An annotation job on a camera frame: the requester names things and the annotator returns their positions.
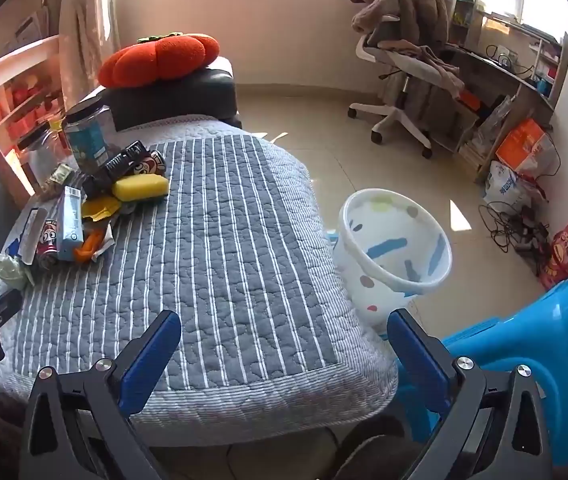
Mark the white office chair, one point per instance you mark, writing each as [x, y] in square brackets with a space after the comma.
[404, 110]

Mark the black leather stool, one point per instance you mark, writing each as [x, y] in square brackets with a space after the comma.
[188, 92]

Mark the yellow snack wrapper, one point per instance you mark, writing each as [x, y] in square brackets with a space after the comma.
[98, 208]

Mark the white shelf unit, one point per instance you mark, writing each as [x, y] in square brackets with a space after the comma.
[8, 105]

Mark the grey desk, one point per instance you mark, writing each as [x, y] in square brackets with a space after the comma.
[504, 72]

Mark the clear plastic bag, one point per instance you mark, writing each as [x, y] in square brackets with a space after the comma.
[491, 120]

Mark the green snack packet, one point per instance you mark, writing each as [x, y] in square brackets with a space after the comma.
[61, 176]

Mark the clear black lid jar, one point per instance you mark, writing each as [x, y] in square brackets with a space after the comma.
[46, 157]

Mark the white spotted waste bin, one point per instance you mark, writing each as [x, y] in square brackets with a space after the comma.
[364, 275]

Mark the white printed plastic bag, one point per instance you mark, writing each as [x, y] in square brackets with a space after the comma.
[506, 185]

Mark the black ribbed comb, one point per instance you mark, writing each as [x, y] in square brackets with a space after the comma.
[121, 160]

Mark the white packet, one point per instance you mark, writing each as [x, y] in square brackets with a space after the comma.
[26, 235]

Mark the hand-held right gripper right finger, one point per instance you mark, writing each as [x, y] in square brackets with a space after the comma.
[416, 355]

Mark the teal container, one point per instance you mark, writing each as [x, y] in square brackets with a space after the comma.
[464, 7]

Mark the red printed bag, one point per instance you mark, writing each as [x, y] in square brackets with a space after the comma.
[566, 252]

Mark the beige curtain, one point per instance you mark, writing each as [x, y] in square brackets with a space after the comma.
[81, 25]

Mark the yellow sponge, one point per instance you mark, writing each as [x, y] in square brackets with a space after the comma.
[141, 188]

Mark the blue label plastic jar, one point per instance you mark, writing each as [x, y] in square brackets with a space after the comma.
[86, 135]

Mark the beige cloth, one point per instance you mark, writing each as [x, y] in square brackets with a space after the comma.
[439, 67]

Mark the red cartoon drink can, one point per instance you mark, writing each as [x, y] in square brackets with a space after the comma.
[151, 164]
[47, 242]

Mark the grey striped quilt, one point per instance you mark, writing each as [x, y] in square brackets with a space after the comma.
[223, 240]

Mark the orange persimmon cushion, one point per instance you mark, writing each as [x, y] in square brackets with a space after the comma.
[158, 60]

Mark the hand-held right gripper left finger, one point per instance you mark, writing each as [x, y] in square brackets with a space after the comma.
[148, 355]

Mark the blue plastic stool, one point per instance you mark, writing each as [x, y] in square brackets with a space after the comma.
[539, 330]

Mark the blue cup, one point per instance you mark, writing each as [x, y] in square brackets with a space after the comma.
[544, 86]

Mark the blue white carton box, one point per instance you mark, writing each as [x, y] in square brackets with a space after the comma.
[71, 225]

